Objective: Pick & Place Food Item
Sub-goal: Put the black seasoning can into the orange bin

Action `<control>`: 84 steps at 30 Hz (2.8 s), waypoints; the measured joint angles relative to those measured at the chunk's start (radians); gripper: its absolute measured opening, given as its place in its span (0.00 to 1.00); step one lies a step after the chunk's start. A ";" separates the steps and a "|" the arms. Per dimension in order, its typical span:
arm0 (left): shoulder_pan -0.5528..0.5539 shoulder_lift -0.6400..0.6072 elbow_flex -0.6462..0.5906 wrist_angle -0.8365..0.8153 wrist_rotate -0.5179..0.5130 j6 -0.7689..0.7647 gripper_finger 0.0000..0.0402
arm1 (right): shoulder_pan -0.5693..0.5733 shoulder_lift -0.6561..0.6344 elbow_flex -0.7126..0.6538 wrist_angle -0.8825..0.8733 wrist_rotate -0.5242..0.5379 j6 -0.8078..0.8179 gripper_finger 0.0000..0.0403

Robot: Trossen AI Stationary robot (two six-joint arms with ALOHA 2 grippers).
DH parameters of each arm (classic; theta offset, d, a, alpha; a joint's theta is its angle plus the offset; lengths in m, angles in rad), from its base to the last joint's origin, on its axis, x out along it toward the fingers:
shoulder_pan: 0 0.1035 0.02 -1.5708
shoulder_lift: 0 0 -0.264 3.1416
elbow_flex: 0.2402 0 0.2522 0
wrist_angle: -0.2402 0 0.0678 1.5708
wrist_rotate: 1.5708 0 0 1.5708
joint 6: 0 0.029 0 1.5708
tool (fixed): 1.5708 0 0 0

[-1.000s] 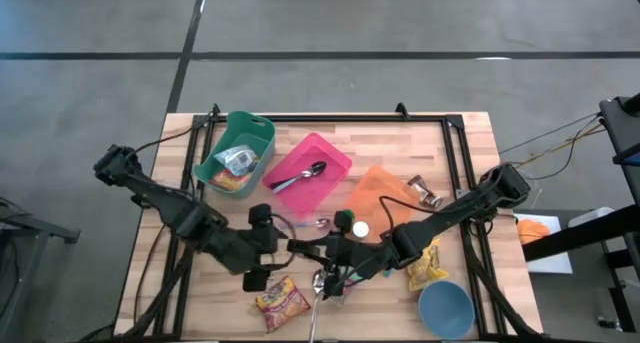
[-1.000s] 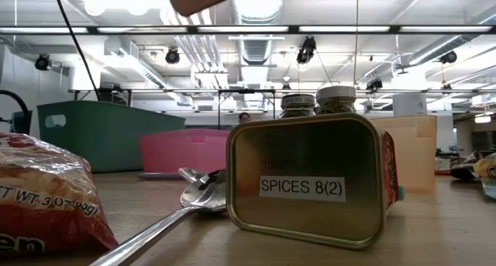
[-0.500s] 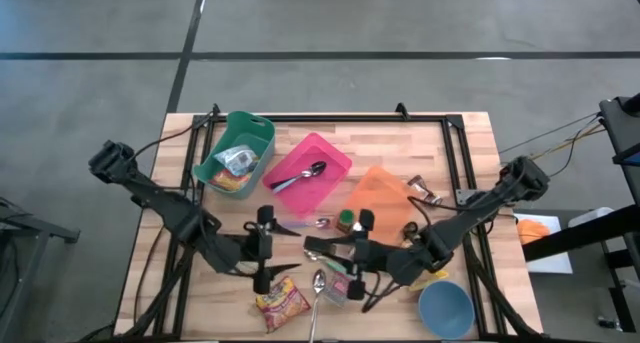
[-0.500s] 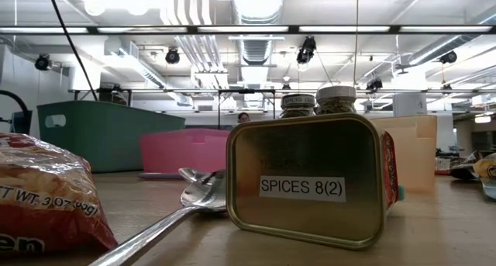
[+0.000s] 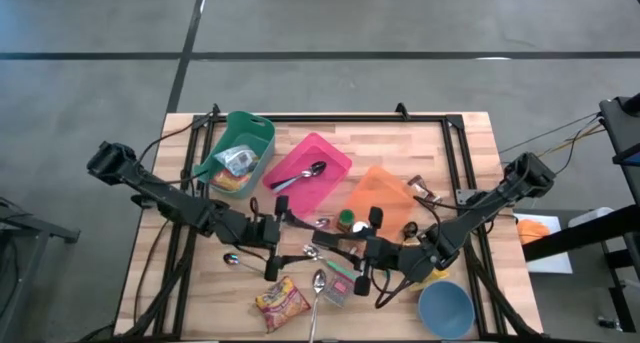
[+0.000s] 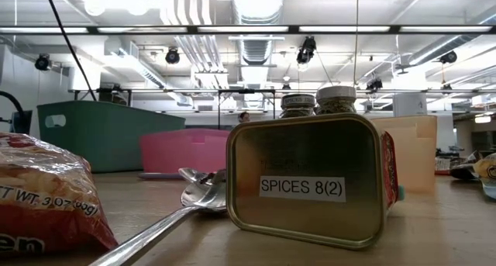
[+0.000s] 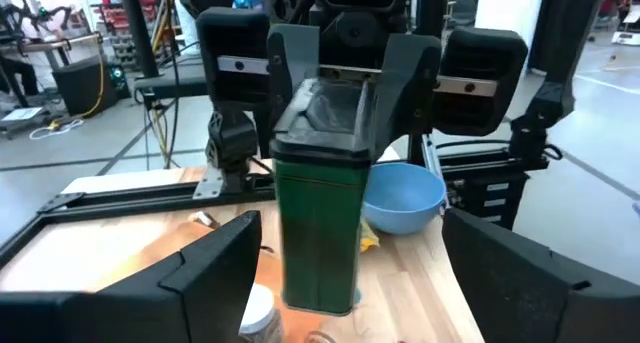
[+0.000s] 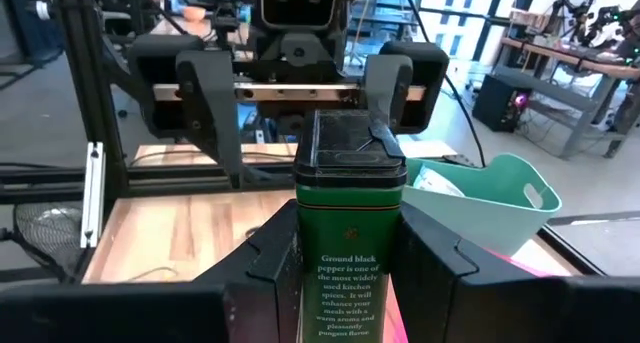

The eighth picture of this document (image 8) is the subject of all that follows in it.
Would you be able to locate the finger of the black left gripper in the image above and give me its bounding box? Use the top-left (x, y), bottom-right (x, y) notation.
top-left (127, 32), bottom-right (247, 191)
top-left (363, 41), bottom-right (450, 134)

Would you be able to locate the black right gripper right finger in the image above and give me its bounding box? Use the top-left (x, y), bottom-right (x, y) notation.
top-left (391, 201), bottom-right (640, 343)

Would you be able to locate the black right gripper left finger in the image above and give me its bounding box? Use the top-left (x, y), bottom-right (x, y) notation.
top-left (0, 198), bottom-right (304, 343)

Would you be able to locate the green black pepper tin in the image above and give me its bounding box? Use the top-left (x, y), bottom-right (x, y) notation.
top-left (292, 108), bottom-right (409, 343)

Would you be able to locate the black computer tower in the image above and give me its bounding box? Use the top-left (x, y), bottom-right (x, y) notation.
top-left (472, 74), bottom-right (532, 133)

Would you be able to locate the teal plastic bin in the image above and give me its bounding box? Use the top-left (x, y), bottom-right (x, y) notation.
top-left (402, 152), bottom-right (563, 257)

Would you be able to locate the grey background workbench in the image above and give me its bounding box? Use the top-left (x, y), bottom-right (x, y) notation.
top-left (492, 35), bottom-right (640, 159)

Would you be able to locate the pink plastic bin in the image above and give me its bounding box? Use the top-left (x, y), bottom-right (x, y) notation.
top-left (383, 247), bottom-right (550, 343)

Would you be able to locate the black mesh basket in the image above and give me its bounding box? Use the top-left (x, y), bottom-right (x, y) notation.
top-left (12, 202), bottom-right (85, 282)

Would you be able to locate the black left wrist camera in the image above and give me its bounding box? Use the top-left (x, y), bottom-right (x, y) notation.
top-left (258, 0), bottom-right (342, 32)

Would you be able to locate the black hanging arm cable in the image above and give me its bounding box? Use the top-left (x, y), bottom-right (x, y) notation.
top-left (397, 0), bottom-right (487, 168)

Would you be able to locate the black aluminium frame rail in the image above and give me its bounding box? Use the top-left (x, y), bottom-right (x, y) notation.
top-left (0, 163), bottom-right (296, 204)
top-left (534, 222), bottom-right (609, 278)

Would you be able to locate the black aluminium frame post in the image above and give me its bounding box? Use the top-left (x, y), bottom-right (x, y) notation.
top-left (52, 0), bottom-right (129, 199)

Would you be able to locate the silver metal bracket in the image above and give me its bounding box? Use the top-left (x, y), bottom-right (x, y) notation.
top-left (79, 141), bottom-right (106, 249)

